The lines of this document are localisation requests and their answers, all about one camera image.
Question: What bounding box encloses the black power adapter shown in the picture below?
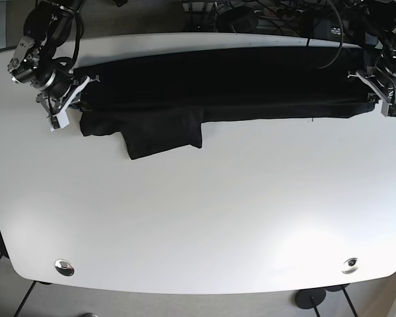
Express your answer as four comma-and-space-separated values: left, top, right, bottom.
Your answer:
216, 6, 259, 33

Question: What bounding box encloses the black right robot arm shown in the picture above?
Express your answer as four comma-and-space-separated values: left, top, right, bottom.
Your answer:
7, 1, 99, 130

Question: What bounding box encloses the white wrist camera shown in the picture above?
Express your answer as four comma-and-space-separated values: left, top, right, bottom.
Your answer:
381, 101, 396, 118
48, 112, 70, 131

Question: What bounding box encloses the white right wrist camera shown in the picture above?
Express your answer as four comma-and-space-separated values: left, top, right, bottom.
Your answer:
48, 112, 70, 131

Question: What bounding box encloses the black T-shirt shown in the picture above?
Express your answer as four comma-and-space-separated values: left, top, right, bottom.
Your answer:
74, 46, 378, 160

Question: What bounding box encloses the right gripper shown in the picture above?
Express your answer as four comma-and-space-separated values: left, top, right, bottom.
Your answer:
7, 36, 99, 118

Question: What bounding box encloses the black round stand base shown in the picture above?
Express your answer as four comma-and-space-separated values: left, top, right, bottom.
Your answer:
294, 288, 326, 310

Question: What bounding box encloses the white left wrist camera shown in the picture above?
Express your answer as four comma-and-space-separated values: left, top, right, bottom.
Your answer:
381, 101, 396, 118

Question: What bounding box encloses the left chrome table grommet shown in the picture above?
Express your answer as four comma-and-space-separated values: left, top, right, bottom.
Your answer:
54, 259, 75, 277

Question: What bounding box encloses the chrome table grommet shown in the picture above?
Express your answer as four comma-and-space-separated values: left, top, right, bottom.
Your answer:
341, 258, 359, 275
54, 259, 75, 277

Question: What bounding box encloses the black electronics box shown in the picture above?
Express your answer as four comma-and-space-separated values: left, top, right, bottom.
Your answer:
298, 14, 341, 42

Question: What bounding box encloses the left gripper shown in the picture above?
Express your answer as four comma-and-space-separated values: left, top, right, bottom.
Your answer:
348, 44, 396, 108

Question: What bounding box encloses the grey sneaker shoe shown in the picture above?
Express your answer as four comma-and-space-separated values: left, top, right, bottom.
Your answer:
81, 312, 98, 317

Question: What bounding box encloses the right chrome table grommet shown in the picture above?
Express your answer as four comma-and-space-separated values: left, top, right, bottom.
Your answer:
341, 258, 359, 275

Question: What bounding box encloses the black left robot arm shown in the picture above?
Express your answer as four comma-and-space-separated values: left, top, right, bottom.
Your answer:
299, 1, 396, 117

